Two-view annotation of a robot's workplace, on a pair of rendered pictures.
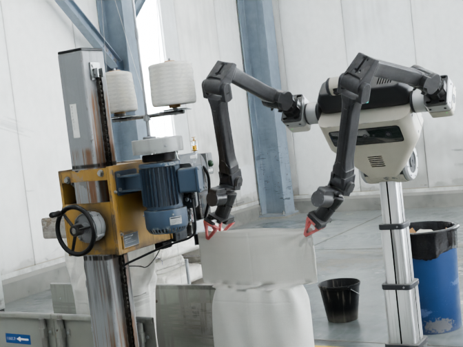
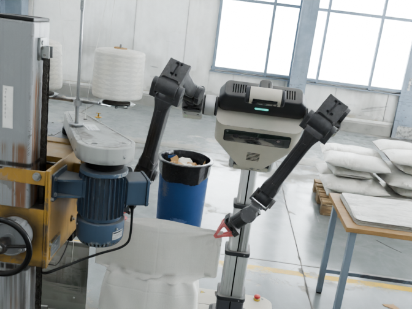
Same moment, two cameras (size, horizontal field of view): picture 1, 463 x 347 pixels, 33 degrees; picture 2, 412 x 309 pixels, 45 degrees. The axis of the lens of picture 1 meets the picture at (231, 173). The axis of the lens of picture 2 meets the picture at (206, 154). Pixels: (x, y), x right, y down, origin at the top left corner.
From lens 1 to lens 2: 1.52 m
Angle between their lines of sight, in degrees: 31
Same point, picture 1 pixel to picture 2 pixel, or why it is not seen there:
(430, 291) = (188, 207)
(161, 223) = (103, 238)
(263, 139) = not seen: hidden behind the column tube
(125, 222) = (53, 228)
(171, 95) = (125, 91)
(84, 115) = (24, 103)
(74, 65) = (19, 37)
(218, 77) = (174, 79)
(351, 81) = (323, 122)
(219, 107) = (167, 110)
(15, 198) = not seen: outside the picture
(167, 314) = not seen: hidden behind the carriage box
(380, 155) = (259, 153)
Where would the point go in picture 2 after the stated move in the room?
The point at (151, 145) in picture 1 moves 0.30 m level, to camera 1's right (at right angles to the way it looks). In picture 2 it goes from (110, 156) to (200, 154)
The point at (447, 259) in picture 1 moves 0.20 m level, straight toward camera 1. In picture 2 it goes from (203, 185) to (209, 194)
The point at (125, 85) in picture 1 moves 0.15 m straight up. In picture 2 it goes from (57, 61) to (59, 12)
